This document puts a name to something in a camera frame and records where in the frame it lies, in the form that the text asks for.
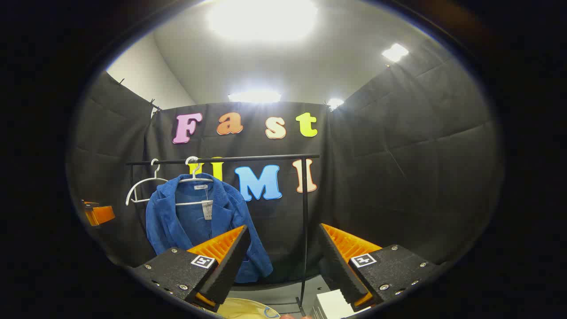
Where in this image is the black backdrop cloth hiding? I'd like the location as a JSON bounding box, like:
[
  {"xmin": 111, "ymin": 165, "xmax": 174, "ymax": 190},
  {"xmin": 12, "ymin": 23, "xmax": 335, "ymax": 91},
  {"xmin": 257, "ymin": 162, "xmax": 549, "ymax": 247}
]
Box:
[{"xmin": 66, "ymin": 38, "xmax": 503, "ymax": 284}]

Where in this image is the large ceiling light panel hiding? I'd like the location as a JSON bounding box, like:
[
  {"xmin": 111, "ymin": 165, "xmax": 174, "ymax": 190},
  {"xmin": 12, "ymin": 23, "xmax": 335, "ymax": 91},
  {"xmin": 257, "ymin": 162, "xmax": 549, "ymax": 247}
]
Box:
[{"xmin": 207, "ymin": 0, "xmax": 318, "ymax": 43}]

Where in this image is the blue corduroy jacket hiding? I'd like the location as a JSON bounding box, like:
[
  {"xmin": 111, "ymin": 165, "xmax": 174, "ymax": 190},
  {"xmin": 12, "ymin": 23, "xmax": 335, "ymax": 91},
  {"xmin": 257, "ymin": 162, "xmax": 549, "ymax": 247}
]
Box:
[{"xmin": 145, "ymin": 173, "xmax": 273, "ymax": 284}]

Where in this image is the black metal clothes rack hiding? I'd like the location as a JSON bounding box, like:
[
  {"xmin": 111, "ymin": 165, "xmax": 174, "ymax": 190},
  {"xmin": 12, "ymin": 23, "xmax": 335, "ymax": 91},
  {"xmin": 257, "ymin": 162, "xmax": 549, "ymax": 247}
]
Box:
[{"xmin": 125, "ymin": 153, "xmax": 321, "ymax": 317}]

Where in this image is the white box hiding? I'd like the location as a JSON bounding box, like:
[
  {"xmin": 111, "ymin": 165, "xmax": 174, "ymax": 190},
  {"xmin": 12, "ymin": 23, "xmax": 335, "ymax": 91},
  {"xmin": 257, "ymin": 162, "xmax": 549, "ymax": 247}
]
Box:
[{"xmin": 311, "ymin": 289, "xmax": 370, "ymax": 319}]

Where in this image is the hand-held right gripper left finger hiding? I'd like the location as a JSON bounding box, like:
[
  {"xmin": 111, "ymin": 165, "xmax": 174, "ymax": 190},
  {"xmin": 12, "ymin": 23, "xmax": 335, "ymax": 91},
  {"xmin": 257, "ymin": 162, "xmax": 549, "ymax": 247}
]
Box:
[{"xmin": 131, "ymin": 225, "xmax": 252, "ymax": 313}]

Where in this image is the white plastic clothes hanger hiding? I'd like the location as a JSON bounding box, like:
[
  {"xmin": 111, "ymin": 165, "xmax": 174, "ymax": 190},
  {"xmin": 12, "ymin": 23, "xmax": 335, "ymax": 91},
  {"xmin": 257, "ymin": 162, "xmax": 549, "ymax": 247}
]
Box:
[
  {"xmin": 175, "ymin": 156, "xmax": 214, "ymax": 207},
  {"xmin": 125, "ymin": 159, "xmax": 169, "ymax": 206}
]

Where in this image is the cream laundry hamper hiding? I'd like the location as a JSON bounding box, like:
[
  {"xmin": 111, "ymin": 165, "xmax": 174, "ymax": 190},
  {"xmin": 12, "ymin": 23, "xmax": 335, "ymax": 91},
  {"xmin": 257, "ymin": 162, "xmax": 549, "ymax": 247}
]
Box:
[{"xmin": 205, "ymin": 298, "xmax": 280, "ymax": 319}]

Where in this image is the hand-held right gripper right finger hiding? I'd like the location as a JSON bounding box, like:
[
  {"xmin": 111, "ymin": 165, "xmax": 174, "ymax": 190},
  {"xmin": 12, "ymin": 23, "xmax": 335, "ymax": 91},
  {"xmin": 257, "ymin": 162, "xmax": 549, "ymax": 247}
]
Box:
[{"xmin": 318, "ymin": 223, "xmax": 443, "ymax": 312}]

